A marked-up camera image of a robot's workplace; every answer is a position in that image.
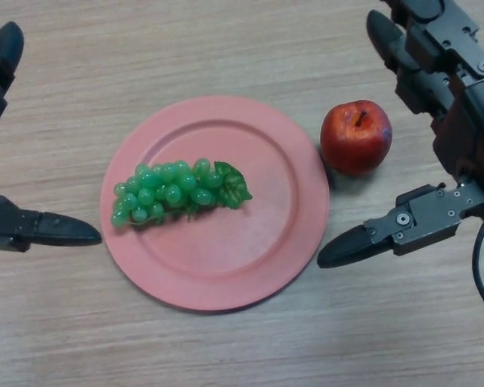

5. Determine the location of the red apple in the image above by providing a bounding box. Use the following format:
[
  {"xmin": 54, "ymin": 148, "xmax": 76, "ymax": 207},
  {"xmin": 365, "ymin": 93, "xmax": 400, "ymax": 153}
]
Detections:
[{"xmin": 319, "ymin": 99, "xmax": 393, "ymax": 176}]

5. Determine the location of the pink round plate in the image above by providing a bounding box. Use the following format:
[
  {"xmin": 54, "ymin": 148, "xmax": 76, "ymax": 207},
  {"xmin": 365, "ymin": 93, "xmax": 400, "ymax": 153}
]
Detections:
[{"xmin": 99, "ymin": 95, "xmax": 330, "ymax": 314}]

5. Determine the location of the green plastic grape bunch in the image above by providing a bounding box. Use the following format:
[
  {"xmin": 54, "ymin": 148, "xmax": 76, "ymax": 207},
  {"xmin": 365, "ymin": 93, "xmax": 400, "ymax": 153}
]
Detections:
[{"xmin": 111, "ymin": 158, "xmax": 253, "ymax": 229}]

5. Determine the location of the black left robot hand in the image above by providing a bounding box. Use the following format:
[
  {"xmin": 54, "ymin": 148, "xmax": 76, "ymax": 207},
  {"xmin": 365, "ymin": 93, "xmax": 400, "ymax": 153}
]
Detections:
[{"xmin": 0, "ymin": 21, "xmax": 103, "ymax": 253}]

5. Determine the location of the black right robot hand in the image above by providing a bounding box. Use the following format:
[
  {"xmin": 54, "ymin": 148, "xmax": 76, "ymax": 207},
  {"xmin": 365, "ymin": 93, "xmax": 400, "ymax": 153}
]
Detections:
[{"xmin": 316, "ymin": 0, "xmax": 484, "ymax": 269}]

